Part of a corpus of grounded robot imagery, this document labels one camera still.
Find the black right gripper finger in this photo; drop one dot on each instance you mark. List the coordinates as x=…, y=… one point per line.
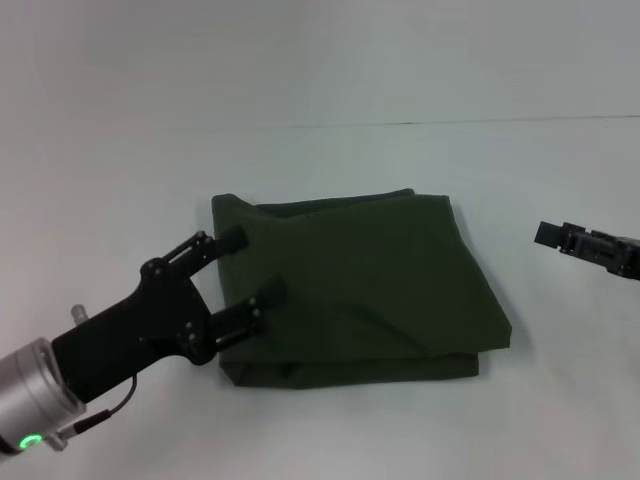
x=580, y=242

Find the dark green shirt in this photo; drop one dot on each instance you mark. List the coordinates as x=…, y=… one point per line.
x=360, y=285

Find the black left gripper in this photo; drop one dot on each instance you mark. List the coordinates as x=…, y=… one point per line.
x=135, y=335

